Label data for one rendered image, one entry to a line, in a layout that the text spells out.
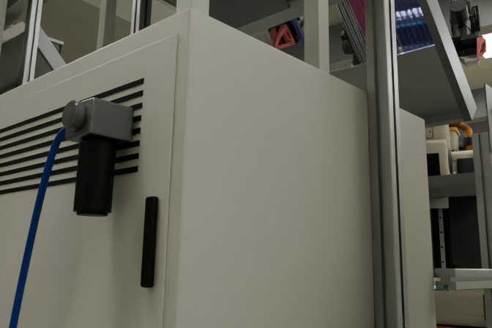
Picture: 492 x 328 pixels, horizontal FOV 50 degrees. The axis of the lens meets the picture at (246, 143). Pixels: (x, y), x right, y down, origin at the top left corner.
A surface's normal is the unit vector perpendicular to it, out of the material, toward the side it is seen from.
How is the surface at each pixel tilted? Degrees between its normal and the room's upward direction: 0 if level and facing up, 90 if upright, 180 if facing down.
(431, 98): 135
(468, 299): 90
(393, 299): 90
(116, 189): 90
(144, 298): 90
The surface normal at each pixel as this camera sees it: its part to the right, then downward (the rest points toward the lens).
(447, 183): -0.62, -0.18
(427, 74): -0.49, 0.56
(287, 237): 0.73, -0.14
